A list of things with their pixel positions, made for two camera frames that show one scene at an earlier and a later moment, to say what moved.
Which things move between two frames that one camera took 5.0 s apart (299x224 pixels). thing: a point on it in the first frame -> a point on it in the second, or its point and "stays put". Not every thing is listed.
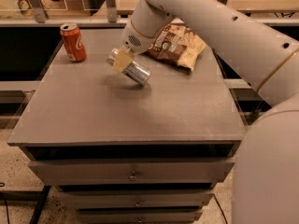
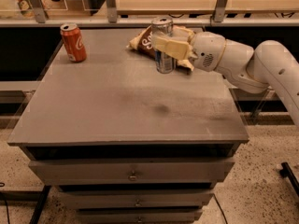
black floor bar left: (40, 204) stays put
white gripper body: (135, 41) -> (206, 50)
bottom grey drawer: (139, 216) stays put
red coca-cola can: (73, 41) stays put
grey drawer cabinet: (126, 154) stays put
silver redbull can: (135, 71) -> (164, 63)
